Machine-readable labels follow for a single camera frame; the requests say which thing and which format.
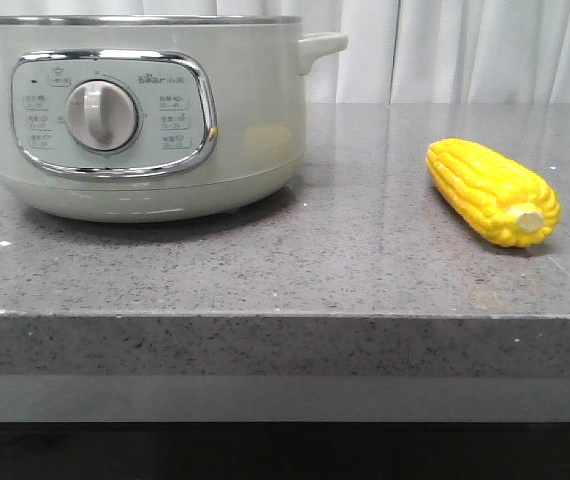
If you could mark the pale green electric cooking pot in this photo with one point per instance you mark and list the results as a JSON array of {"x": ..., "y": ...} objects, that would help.
[{"x": 142, "y": 118}]

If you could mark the white pleated curtain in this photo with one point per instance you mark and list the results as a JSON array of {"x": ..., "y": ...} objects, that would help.
[{"x": 402, "y": 51}]

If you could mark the yellow toy corn cob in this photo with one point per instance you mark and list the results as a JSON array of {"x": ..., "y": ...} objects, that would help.
[{"x": 506, "y": 203}]

